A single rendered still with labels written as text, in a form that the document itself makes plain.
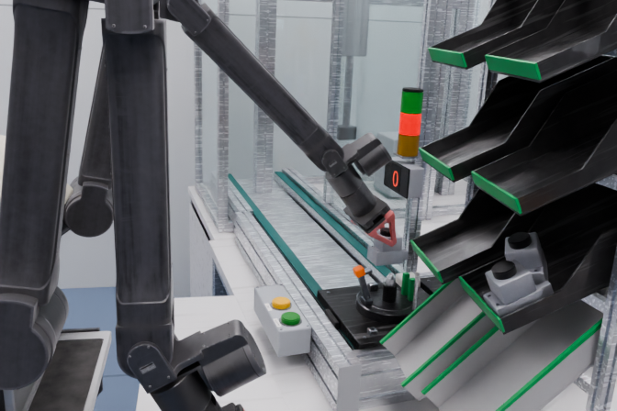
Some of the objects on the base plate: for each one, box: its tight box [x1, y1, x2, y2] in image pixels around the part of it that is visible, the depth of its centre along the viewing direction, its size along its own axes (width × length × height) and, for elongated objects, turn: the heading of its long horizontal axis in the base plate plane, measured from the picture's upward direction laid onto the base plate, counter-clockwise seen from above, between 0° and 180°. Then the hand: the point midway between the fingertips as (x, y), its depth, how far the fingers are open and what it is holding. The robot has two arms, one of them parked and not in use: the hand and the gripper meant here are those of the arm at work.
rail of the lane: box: [235, 211, 362, 411], centre depth 150 cm, size 6×89×11 cm, turn 10°
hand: (387, 238), depth 124 cm, fingers closed on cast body, 4 cm apart
